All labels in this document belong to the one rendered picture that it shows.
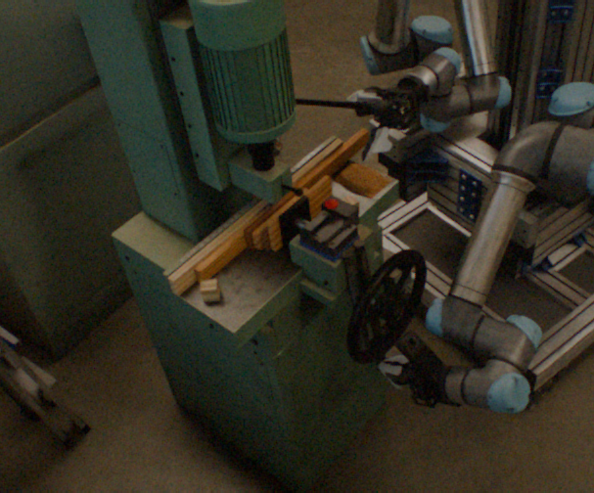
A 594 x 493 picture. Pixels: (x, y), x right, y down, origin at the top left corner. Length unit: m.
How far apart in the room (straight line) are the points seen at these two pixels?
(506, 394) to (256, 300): 0.57
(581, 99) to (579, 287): 0.87
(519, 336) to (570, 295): 1.08
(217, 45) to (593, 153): 0.73
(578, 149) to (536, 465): 1.21
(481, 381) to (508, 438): 1.03
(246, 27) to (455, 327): 0.70
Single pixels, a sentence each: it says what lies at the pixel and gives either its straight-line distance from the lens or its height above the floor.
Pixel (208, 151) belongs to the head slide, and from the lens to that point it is 1.69.
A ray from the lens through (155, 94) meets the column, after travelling 1.65.
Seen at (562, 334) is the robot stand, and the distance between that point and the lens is 2.45.
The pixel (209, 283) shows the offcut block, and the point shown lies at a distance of 1.63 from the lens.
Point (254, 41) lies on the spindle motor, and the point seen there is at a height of 1.43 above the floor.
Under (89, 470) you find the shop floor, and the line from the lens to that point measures 2.58.
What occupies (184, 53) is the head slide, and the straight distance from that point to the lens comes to 1.56.
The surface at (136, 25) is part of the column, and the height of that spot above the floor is 1.42.
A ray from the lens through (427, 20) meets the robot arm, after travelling 2.24.
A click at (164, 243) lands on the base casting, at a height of 0.80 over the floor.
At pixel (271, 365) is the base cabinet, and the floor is 0.68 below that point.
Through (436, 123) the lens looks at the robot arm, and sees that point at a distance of 1.85.
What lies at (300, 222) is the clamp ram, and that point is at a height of 0.96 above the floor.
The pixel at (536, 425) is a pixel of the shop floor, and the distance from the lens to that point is 2.52.
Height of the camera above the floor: 2.12
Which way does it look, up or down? 45 degrees down
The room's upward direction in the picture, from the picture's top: 8 degrees counter-clockwise
